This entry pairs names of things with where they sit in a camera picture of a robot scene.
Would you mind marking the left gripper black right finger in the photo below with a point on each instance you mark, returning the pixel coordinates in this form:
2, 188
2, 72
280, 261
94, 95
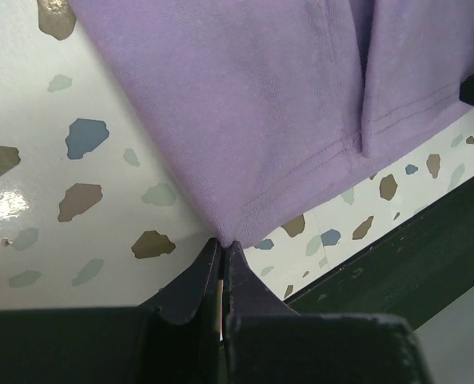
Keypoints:
266, 341

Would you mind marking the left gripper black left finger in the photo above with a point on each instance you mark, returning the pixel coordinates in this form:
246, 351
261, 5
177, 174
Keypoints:
172, 337

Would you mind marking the purple t shirt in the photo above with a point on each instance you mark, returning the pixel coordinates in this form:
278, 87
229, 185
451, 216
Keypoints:
265, 109

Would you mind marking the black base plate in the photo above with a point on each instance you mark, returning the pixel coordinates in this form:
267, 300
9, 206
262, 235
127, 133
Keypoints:
414, 271

